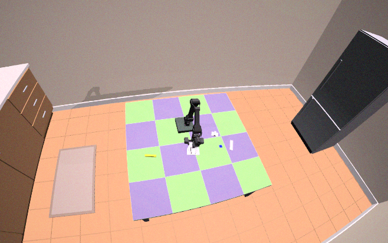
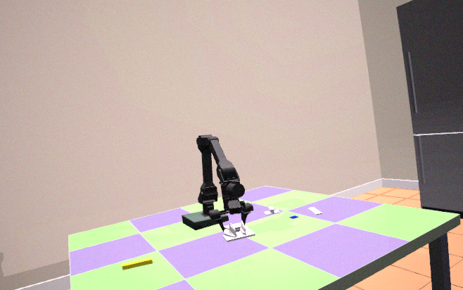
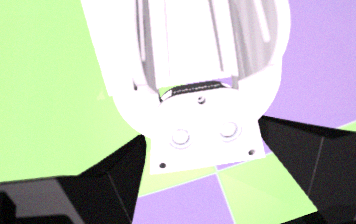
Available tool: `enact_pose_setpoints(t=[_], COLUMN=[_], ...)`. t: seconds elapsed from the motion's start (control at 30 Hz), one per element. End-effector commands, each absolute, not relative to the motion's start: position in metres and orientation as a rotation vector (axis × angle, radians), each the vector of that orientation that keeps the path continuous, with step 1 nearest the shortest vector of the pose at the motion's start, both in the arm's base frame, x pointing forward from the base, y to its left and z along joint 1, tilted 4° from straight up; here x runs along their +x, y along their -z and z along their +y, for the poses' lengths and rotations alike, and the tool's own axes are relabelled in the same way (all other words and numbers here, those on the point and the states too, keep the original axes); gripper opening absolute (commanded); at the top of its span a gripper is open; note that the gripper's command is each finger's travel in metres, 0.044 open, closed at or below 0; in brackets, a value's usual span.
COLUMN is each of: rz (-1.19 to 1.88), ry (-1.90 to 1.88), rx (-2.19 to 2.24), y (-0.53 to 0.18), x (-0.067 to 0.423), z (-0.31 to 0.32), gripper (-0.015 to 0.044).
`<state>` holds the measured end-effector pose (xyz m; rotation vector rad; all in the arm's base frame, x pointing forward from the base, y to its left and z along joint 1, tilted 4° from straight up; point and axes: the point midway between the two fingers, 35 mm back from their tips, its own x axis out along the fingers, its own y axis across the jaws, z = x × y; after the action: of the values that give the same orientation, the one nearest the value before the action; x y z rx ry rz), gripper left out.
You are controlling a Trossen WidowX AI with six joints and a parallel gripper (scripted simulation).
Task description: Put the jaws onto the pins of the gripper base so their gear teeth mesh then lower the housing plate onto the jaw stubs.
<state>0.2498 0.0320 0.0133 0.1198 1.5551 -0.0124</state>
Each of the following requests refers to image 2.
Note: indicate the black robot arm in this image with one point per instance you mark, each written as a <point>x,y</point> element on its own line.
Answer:
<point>226,172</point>

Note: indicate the white flat bar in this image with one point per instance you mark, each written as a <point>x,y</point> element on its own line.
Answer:
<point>315,211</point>

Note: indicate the yellow flat bar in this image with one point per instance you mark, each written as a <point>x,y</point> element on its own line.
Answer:
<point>139,263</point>

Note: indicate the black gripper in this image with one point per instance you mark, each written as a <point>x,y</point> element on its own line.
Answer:
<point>216,214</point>

